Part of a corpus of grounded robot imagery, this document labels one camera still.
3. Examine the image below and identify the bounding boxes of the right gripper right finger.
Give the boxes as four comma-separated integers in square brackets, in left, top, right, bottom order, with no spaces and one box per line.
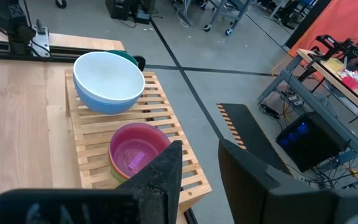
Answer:
[218,138,358,224]

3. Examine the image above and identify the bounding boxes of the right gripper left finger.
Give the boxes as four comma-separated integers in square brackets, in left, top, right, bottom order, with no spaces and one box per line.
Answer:
[0,139,183,224]

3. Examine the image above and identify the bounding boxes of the green translucent bowl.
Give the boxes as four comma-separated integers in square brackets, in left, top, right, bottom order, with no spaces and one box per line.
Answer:
[110,166,130,184]

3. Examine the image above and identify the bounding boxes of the purple translucent bowl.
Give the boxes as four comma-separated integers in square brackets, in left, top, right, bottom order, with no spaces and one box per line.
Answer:
[108,122,172,183]

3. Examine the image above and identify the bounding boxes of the blue bowl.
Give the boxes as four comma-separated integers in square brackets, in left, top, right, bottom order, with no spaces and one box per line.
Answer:
[73,77,144,115]

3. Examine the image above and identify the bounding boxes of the white bowl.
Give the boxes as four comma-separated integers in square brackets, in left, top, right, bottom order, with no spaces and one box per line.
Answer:
[72,51,146,105]

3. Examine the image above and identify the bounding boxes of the teal bowl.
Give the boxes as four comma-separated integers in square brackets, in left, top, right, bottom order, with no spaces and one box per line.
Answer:
[106,49,139,68]

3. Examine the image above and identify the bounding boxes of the wooden slatted shelf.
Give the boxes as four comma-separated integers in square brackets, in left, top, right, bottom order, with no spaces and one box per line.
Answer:
[64,68,213,224]

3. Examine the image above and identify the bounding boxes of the black computer with blue lights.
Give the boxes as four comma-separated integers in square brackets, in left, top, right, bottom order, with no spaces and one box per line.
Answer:
[275,111,351,174]

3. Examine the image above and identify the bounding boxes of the power strip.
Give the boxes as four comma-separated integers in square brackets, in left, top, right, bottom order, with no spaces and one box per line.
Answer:
[285,90,305,108]

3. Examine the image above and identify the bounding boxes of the black box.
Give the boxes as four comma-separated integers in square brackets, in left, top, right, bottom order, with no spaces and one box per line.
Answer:
[105,0,157,25]

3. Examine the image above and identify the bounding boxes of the grey rolling cart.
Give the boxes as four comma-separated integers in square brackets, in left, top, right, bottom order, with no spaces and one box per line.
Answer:
[172,0,254,37]

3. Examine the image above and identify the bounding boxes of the orange partition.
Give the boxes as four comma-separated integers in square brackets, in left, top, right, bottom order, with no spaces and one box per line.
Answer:
[287,0,358,58]

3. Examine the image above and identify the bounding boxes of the wooden table with grey frame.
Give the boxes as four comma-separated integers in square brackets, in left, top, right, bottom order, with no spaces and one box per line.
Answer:
[257,48,358,156]

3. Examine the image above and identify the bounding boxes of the black metal table frame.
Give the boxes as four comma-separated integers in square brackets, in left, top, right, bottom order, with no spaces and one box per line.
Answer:
[0,39,146,72]

